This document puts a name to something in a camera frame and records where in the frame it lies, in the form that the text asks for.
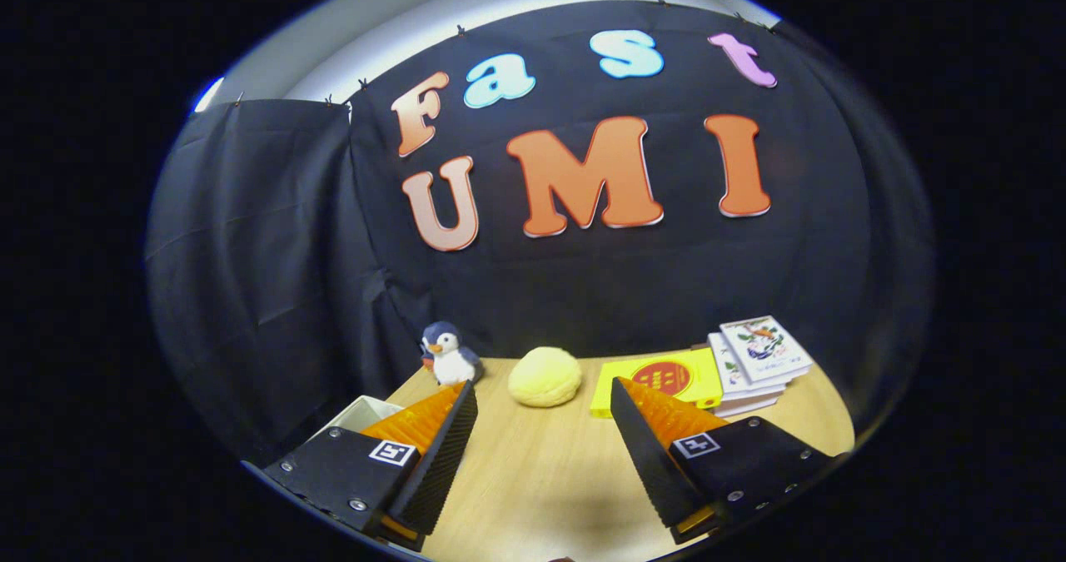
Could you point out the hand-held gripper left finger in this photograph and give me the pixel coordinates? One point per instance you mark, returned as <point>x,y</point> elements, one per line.
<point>441,462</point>

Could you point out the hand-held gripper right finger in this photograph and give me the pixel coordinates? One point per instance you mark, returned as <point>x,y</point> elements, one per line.
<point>650,462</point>

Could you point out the beige fabric storage box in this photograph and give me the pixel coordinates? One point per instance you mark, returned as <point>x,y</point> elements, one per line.
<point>366,412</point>

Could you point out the yellow book red circle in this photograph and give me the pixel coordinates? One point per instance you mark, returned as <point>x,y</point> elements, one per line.
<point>666,375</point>

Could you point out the penguin plush toy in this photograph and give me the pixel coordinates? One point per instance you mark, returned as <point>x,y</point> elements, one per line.
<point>452,362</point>

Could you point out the yellow bun plush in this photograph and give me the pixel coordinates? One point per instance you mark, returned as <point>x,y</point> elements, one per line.
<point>545,377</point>

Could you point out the white book bird cover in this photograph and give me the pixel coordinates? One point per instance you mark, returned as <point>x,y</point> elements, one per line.
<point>766,347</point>

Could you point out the black backdrop cloth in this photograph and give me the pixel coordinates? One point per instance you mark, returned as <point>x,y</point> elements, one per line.
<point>291,254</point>

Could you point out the ceiling light panel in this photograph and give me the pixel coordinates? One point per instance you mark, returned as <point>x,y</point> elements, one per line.
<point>208,94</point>

